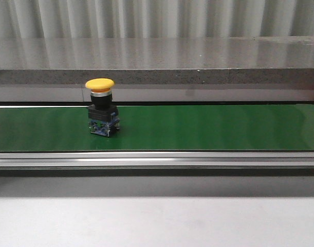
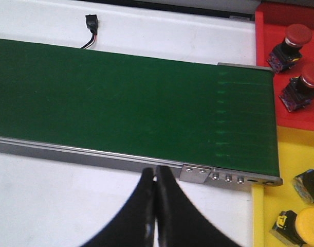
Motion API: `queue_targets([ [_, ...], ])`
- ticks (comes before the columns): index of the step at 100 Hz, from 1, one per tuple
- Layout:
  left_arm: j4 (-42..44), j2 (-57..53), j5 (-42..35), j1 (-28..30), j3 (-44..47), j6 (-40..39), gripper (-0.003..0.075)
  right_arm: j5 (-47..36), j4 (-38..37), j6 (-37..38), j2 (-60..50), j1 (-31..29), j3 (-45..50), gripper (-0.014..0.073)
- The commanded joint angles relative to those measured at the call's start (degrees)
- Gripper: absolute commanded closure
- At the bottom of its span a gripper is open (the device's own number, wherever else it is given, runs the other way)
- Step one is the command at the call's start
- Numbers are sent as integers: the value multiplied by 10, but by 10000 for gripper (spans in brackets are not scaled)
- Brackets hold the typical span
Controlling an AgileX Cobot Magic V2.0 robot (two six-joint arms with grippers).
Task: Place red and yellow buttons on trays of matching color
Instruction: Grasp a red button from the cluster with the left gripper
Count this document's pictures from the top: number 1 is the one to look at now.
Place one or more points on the green conveyor belt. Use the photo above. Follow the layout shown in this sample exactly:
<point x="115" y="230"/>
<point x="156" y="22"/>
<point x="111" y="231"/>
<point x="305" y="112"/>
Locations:
<point x="162" y="127"/>

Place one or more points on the grey speckled stone counter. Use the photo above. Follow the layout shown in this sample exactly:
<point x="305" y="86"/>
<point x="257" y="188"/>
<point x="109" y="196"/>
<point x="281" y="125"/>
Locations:
<point x="65" y="61"/>

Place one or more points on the white pleated curtain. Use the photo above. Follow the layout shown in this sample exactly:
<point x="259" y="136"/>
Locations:
<point x="155" y="19"/>

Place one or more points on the aluminium conveyor frame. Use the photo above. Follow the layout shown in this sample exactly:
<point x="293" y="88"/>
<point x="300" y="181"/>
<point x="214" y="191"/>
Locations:
<point x="156" y="163"/>

